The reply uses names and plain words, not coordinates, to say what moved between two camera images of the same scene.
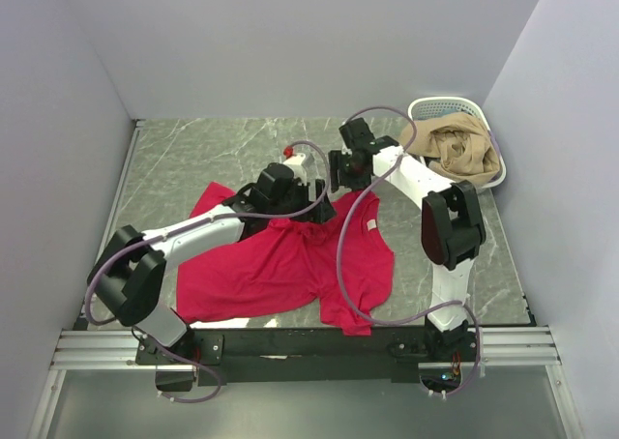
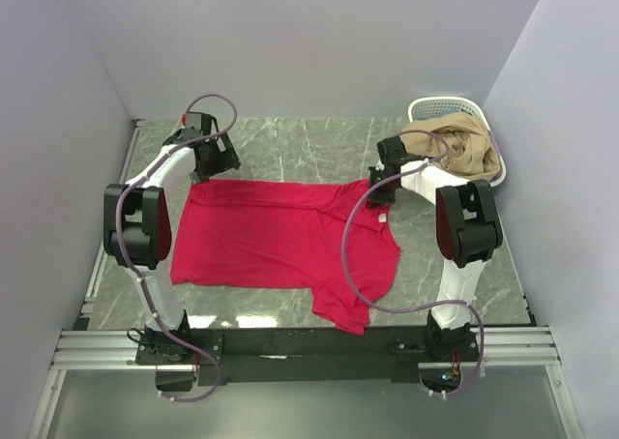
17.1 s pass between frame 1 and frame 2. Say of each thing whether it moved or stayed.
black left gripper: moved
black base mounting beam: stayed
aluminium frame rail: stayed
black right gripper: moved
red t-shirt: moved
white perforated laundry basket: stayed
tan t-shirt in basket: stayed
